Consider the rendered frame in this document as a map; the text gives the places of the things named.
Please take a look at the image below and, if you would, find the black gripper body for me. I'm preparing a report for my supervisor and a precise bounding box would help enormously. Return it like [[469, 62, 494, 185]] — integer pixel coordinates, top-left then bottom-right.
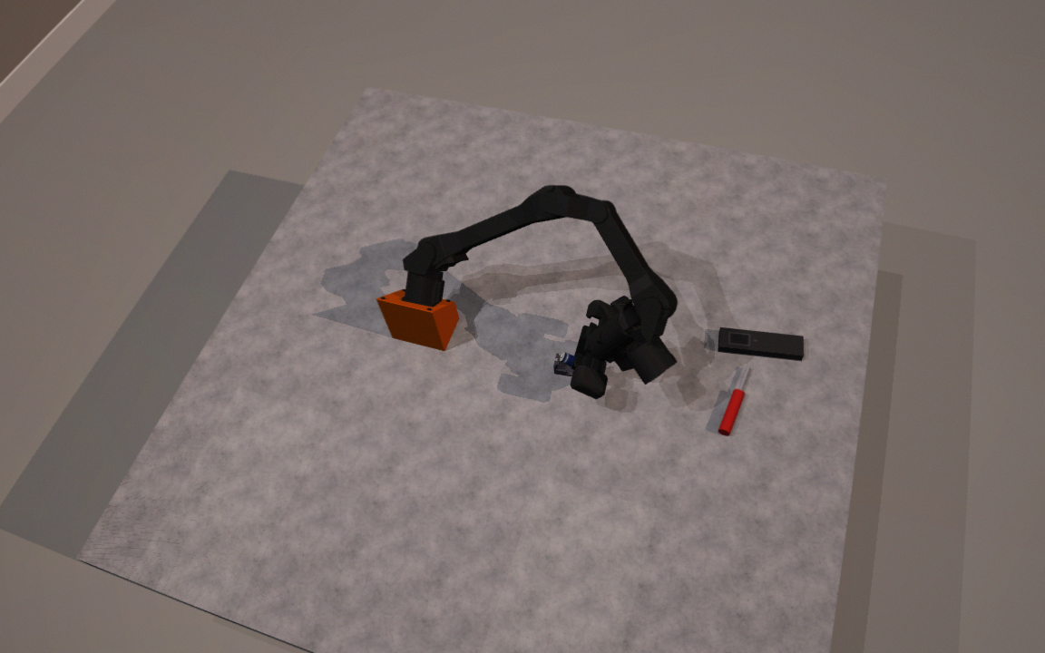
[[571, 300, 627, 400]]

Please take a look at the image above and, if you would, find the black rectangular bar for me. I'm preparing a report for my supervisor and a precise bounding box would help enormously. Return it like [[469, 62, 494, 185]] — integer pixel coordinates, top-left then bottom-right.
[[718, 327, 804, 362]]

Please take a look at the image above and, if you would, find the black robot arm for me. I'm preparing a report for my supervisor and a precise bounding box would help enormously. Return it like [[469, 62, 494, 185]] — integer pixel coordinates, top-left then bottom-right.
[[401, 185, 677, 384]]

